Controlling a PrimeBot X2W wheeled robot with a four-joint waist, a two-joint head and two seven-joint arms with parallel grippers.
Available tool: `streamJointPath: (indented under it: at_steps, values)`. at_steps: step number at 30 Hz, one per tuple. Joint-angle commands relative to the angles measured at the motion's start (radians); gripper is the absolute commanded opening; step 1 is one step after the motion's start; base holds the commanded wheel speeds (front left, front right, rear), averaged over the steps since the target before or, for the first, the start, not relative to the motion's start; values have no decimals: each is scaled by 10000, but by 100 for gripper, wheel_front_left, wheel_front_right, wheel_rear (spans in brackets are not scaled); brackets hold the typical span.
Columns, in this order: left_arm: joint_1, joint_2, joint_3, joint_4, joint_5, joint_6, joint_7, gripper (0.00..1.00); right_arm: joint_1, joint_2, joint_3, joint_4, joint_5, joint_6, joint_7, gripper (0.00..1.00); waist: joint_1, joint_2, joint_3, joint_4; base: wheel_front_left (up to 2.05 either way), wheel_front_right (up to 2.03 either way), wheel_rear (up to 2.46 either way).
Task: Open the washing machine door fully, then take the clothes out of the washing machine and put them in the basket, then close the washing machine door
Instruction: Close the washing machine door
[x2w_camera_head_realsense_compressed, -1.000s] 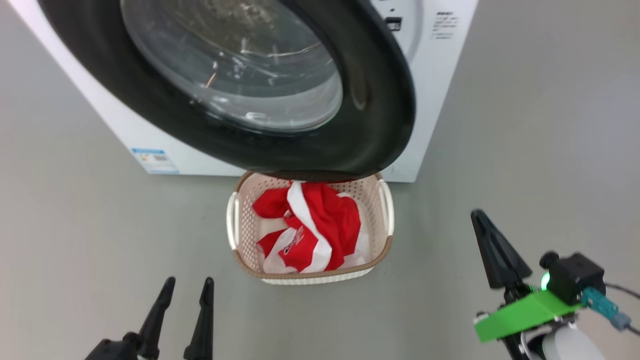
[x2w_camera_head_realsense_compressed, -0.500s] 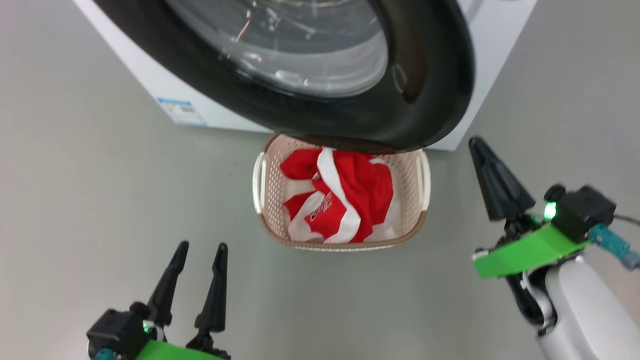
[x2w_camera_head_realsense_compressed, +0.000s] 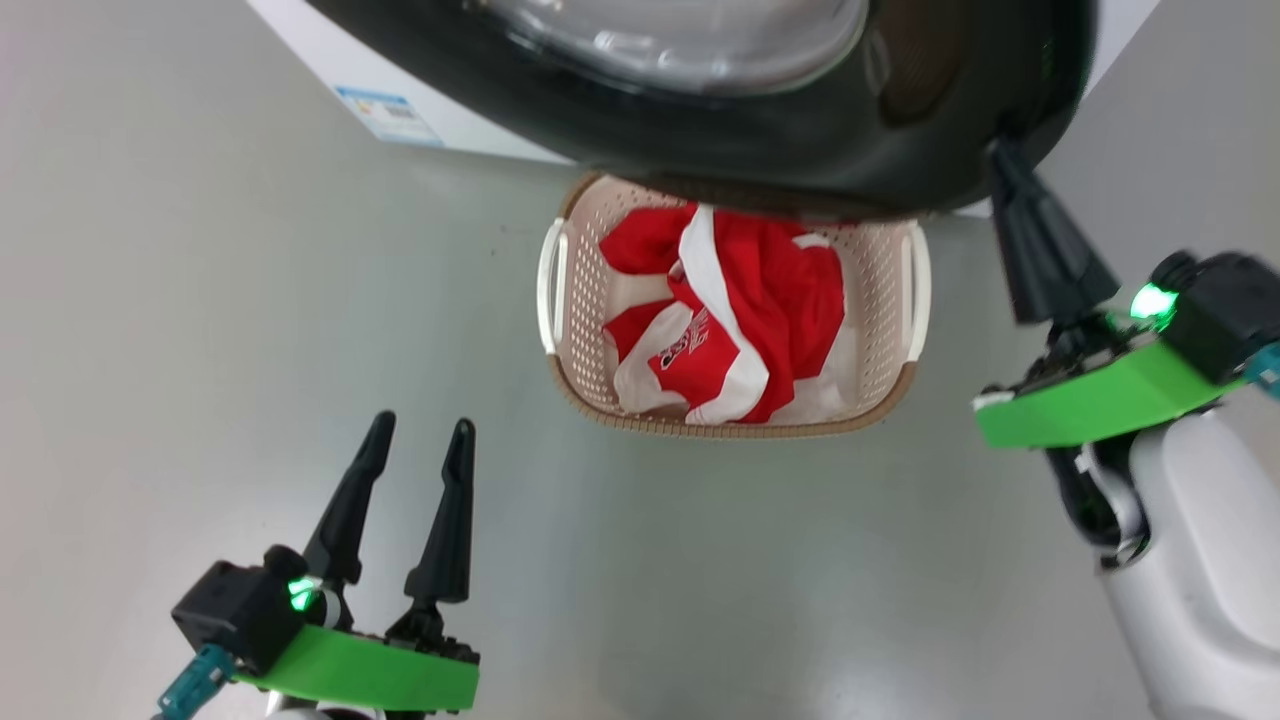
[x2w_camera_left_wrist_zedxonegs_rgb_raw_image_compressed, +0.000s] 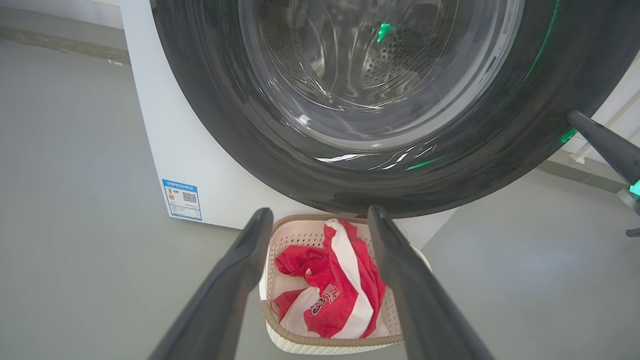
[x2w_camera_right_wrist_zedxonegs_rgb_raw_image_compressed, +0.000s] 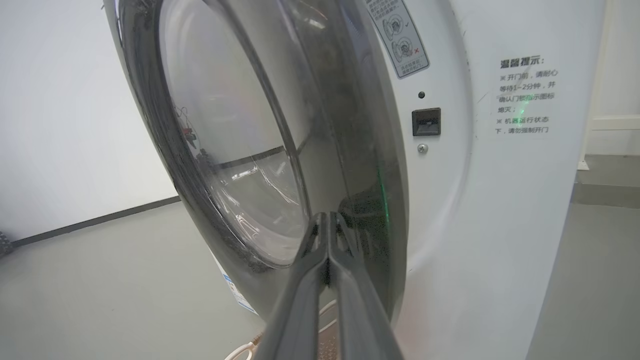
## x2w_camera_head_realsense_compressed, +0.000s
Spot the blue white energy label sticker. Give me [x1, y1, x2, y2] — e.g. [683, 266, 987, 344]
[335, 85, 444, 148]

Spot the white front-load washing machine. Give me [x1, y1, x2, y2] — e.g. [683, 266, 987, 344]
[245, 0, 1161, 219]

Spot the teal camera cable connector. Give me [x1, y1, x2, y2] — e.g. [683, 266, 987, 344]
[1245, 340, 1280, 401]
[155, 643, 236, 720]

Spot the black round glass washer door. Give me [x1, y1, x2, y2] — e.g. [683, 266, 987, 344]
[305, 0, 1098, 223]

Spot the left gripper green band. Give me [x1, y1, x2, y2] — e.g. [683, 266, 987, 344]
[235, 410, 481, 713]

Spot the teal right camera cable connector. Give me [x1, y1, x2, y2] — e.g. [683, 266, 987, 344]
[1245, 340, 1280, 401]

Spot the red and white shirt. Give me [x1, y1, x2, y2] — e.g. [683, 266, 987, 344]
[598, 203, 861, 426]

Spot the cream perforated laundry basket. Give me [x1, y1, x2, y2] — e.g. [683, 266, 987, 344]
[536, 172, 933, 439]

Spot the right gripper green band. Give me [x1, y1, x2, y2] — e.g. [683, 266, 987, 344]
[975, 140, 1246, 449]

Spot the teal left camera cable connector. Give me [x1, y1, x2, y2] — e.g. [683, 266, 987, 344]
[155, 643, 236, 720]

